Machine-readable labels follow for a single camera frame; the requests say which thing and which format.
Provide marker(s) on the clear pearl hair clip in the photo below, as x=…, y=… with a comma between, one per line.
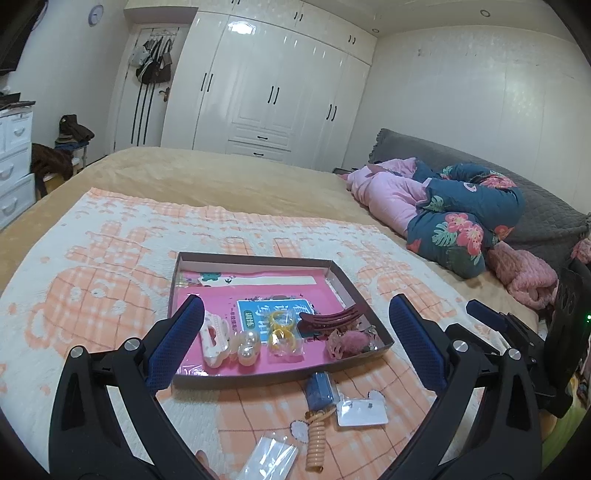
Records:
x=245, y=348

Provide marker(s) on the pink fluffy blanket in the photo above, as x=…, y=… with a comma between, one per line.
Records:
x=521, y=272

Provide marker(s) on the pink plush hair clip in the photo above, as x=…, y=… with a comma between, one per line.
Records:
x=359, y=342

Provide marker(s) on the blue glitter hair clip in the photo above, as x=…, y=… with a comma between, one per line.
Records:
x=321, y=390

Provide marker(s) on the pile of dark clothes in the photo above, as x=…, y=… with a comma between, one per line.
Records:
x=74, y=131

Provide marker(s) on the white door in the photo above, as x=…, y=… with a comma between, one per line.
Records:
x=147, y=120

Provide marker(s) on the white drawer cabinet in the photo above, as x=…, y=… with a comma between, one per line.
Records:
x=16, y=170

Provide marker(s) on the dark red hair clip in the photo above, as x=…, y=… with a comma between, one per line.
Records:
x=330, y=321

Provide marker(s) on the white orange checked blanket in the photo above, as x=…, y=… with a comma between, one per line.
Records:
x=101, y=286

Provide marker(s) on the clear plastic bag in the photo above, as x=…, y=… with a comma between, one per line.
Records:
x=270, y=459

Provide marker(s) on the black hanging bags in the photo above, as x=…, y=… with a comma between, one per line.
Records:
x=154, y=62

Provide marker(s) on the white wardrobe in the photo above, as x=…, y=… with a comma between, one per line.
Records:
x=277, y=83

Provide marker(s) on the small pink hair claw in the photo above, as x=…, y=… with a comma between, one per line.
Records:
x=335, y=347

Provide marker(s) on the earring card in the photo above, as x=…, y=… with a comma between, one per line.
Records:
x=362, y=410

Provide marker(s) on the black wall television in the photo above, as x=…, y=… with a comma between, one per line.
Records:
x=18, y=39

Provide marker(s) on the grey hanging bag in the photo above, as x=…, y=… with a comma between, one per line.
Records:
x=136, y=57

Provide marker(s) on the round wall clock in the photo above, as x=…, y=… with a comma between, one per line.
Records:
x=96, y=14

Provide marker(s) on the black set-top device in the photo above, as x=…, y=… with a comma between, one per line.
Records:
x=14, y=100

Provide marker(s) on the dark brown garment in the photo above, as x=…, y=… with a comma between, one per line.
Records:
x=51, y=161

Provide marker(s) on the blue floral quilt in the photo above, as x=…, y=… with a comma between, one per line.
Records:
x=461, y=217

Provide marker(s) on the grey quilted headboard cover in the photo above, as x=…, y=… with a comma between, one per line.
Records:
x=545, y=212

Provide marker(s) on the brown cardboard box tray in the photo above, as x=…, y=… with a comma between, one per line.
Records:
x=258, y=265

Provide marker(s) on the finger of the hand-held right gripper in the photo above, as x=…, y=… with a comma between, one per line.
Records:
x=482, y=311

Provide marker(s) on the pink quilt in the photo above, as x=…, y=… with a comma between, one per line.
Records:
x=392, y=198

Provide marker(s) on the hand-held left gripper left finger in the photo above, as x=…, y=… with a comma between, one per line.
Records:
x=178, y=341

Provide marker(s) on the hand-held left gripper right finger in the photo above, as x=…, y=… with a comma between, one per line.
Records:
x=415, y=346

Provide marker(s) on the yellow patterned cloth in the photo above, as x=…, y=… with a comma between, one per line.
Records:
x=579, y=431

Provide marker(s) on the floral white paper strip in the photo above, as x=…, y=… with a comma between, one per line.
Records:
x=268, y=280

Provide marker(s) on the white hair claw clip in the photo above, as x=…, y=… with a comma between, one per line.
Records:
x=214, y=339

